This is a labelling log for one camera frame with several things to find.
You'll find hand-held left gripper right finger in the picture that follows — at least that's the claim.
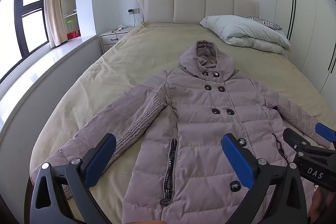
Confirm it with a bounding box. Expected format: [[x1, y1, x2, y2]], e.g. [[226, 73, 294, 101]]
[[221, 133, 308, 224]]

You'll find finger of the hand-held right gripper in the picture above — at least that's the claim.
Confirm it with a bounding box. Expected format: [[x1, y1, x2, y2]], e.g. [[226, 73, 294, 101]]
[[283, 128, 336, 162], [314, 123, 336, 147]]

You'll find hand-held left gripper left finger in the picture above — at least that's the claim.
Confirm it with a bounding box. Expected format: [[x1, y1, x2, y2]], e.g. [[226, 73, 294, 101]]
[[30, 133, 117, 224]]

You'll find mauve hooded puffer jacket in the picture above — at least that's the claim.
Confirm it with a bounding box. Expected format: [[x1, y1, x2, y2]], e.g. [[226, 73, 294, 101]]
[[30, 40, 332, 224]]

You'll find person's right hand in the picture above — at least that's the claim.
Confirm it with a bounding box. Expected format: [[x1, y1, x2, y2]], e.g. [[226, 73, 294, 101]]
[[308, 185, 332, 224]]

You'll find white window ledge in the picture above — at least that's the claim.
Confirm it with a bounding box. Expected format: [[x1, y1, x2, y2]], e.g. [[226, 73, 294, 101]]
[[0, 34, 103, 132]]

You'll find zebra print pillow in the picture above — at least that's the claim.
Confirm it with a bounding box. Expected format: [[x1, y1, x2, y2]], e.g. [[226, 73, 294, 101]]
[[243, 16, 283, 31]]

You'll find white nightstand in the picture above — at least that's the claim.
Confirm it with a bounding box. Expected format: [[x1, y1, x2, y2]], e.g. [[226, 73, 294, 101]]
[[100, 26, 134, 54]]

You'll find white folded duvet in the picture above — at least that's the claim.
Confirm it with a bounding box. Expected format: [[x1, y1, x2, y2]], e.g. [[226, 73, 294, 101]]
[[199, 15, 292, 58]]

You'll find white wardrobe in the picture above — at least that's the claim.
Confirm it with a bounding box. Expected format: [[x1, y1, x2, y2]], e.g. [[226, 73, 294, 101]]
[[273, 0, 336, 101]]

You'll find bed with beige sheet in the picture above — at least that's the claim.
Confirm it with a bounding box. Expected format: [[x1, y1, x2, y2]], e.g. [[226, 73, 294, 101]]
[[30, 21, 336, 224]]

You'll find beige curtain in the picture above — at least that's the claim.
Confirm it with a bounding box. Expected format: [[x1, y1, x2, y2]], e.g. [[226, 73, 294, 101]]
[[43, 0, 66, 47]]

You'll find cream padded headboard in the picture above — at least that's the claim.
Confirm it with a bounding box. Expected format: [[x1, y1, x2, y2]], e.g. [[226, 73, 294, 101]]
[[137, 0, 259, 26]]

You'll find black framed window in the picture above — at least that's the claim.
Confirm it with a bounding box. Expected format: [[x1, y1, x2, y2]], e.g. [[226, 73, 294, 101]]
[[0, 0, 49, 83]]

